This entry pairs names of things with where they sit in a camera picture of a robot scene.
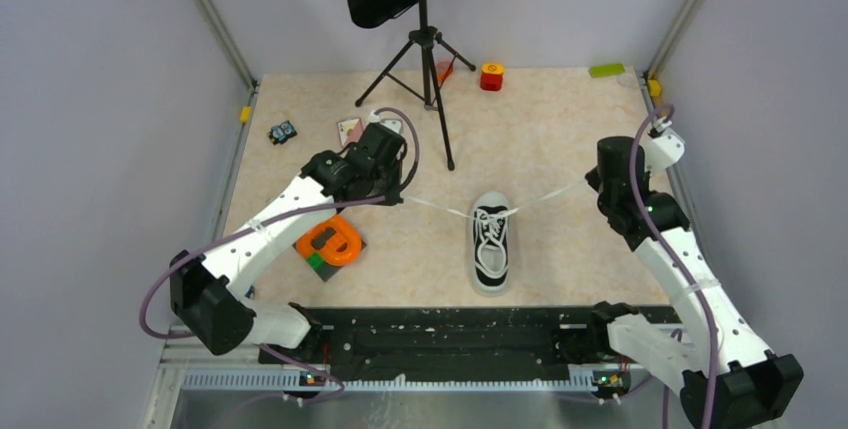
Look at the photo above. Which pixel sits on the orange ring toy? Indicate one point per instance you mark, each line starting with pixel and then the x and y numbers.
pixel 337 221

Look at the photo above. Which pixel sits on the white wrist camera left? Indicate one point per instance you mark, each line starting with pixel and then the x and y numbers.
pixel 392 123

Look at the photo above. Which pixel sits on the red yellow button block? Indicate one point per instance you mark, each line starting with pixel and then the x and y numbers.
pixel 492 76

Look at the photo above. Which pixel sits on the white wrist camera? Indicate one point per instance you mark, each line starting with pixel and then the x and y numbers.
pixel 392 123
pixel 663 148

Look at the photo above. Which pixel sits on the yellow clip left rail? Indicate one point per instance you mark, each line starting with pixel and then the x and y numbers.
pixel 245 114

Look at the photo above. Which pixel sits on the wooden block right rail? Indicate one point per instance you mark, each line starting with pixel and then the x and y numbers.
pixel 664 113

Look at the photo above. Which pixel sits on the black white sneaker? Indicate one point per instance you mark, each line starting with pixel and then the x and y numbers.
pixel 488 222

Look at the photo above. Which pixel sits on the white slotted cable duct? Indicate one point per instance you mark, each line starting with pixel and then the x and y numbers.
pixel 285 378

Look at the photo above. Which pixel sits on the lime green block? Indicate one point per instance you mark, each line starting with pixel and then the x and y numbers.
pixel 606 70

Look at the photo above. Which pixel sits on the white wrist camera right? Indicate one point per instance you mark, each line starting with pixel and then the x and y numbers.
pixel 663 148

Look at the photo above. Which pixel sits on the pink white card box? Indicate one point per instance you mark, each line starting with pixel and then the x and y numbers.
pixel 349 131

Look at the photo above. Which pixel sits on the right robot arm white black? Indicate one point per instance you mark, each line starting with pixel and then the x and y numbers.
pixel 726 376

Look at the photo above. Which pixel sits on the small black blue toy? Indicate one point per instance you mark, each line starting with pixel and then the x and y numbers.
pixel 281 133

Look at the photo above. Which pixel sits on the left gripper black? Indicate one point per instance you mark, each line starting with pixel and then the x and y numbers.
pixel 392 195

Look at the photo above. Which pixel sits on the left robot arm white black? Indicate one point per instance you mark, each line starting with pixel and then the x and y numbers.
pixel 208 288

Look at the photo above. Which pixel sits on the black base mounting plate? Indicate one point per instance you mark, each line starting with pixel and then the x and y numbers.
pixel 439 344

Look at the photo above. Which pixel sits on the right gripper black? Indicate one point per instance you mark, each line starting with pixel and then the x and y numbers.
pixel 593 179

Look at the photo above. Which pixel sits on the yellow corner clip right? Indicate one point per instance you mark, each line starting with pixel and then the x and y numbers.
pixel 655 88

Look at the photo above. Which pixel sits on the grey base plate green block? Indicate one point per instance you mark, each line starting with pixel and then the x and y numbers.
pixel 328 267

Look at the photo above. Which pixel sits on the orange plastic cup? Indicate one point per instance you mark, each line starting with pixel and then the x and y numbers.
pixel 444 70

